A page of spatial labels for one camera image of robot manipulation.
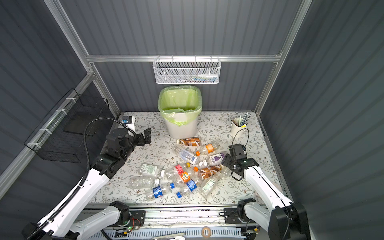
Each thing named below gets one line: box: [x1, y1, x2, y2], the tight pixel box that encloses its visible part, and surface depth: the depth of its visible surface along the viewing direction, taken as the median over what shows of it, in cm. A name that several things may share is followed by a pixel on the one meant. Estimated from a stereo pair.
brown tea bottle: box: [199, 164, 224, 179], surface depth 86 cm
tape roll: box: [201, 226, 212, 239], surface depth 72 cm
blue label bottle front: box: [151, 178, 166, 199], surface depth 79 cm
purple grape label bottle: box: [208, 152, 225, 166], surface depth 93 cm
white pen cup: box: [231, 117, 247, 138], surface depth 104 cm
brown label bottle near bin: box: [176, 137, 201, 147], surface depth 101 cm
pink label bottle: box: [161, 164, 184, 178], surface depth 87 cm
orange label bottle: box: [179, 171, 191, 183], surface depth 84 cm
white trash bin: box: [161, 109, 201, 139], surface depth 88 cm
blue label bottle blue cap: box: [176, 179, 199, 199], surface depth 81 cm
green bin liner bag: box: [157, 85, 203, 127], surface depth 96 cm
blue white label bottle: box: [174, 145, 198, 165], surface depth 93 cm
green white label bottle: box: [139, 163, 161, 176], surface depth 88 cm
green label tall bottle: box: [200, 172, 222, 197], surface depth 82 cm
